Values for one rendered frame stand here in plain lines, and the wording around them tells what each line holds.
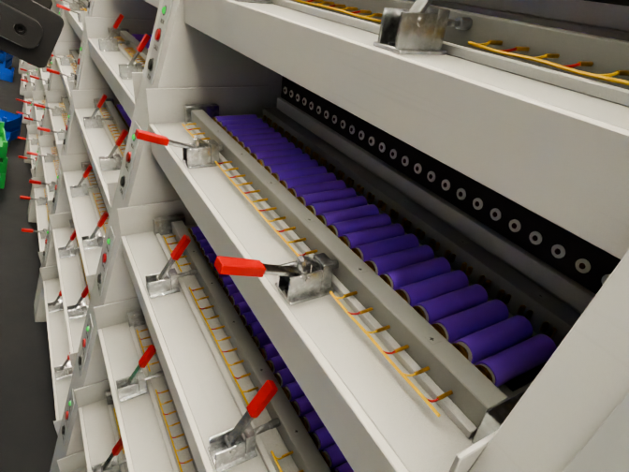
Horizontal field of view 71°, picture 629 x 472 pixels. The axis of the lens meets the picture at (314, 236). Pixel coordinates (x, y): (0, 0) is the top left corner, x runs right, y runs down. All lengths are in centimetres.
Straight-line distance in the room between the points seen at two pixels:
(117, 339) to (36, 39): 62
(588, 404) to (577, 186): 9
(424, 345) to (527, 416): 10
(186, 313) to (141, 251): 16
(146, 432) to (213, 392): 22
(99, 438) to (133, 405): 22
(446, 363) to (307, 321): 10
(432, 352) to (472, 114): 15
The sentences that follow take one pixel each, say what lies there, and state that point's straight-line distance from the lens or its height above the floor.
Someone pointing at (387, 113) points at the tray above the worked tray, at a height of 109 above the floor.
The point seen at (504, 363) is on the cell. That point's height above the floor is 98.
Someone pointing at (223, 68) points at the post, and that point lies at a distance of 72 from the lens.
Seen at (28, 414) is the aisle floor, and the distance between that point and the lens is 148.
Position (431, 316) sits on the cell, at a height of 97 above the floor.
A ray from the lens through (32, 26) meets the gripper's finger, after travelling 31.
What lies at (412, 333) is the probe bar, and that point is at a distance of 30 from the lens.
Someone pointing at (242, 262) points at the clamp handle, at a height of 96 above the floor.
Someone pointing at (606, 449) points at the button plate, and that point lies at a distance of 20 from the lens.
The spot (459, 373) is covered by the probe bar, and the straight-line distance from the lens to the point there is 29.
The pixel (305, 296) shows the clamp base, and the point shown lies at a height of 94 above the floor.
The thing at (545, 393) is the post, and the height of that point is 102.
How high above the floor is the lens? 110
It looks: 20 degrees down
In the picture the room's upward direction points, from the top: 23 degrees clockwise
